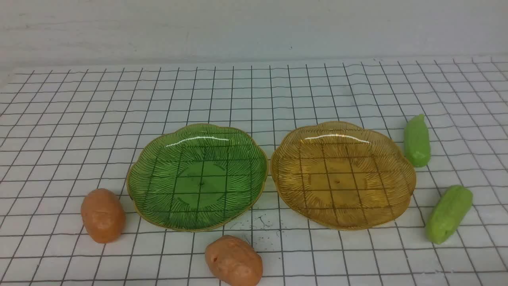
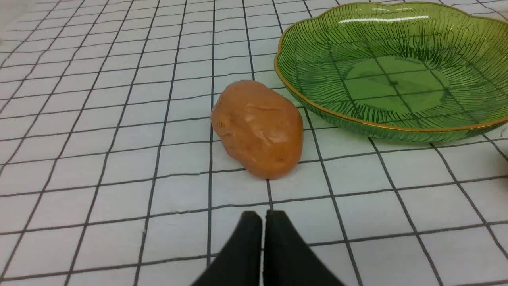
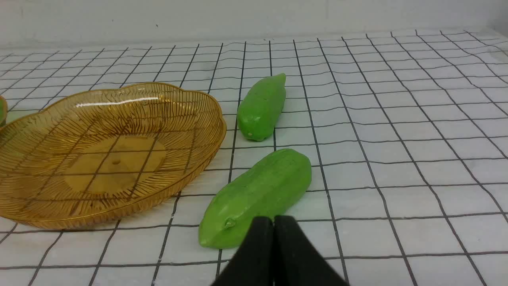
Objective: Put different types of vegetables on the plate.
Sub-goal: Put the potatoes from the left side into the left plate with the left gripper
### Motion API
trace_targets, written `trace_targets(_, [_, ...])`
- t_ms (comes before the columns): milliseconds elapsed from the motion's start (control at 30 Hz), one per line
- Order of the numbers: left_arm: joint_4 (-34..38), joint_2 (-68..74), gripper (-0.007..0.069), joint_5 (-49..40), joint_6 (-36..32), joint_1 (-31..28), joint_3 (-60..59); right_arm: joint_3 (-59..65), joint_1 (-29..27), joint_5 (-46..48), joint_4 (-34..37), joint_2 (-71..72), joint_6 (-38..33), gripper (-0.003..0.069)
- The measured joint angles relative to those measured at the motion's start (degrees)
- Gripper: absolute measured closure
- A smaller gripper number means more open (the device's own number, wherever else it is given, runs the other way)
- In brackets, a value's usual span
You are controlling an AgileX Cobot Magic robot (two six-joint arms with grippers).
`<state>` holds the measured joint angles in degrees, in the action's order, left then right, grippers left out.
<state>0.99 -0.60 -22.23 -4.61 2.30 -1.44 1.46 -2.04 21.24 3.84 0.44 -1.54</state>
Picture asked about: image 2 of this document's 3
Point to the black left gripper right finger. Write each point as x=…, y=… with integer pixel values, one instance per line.
x=288, y=260

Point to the green glass scalloped plate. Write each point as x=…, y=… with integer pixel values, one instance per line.
x=410, y=71

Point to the orange-brown potato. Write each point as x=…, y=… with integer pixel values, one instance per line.
x=259, y=128

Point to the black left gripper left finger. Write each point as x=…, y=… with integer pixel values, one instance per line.
x=239, y=262

